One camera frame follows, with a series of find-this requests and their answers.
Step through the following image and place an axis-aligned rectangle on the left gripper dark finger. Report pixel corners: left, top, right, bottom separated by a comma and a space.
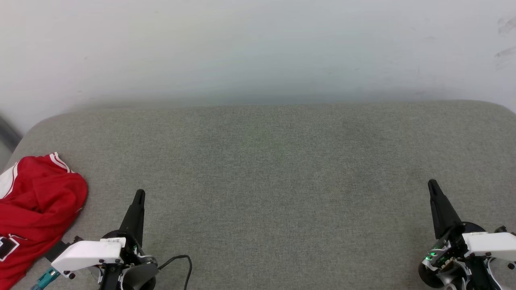
119, 189, 146, 247

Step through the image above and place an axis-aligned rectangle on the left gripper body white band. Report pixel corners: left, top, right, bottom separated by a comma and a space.
51, 230, 158, 290

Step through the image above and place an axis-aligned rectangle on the grey fabric sofa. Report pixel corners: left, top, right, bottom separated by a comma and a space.
0, 100, 516, 290

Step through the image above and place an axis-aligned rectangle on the teal cable connector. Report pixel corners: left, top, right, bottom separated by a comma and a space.
31, 268, 61, 290

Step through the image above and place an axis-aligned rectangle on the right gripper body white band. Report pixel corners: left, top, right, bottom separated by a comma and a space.
418, 222, 516, 290

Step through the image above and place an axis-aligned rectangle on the red and white basketball jersey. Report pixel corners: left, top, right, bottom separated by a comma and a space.
0, 152, 88, 290

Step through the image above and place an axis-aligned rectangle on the grey metal rail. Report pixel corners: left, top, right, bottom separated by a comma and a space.
0, 114, 23, 153

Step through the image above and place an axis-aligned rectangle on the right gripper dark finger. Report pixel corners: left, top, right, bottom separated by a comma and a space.
428, 179, 464, 240

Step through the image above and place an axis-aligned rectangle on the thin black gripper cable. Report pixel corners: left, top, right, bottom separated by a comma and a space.
158, 255, 193, 290

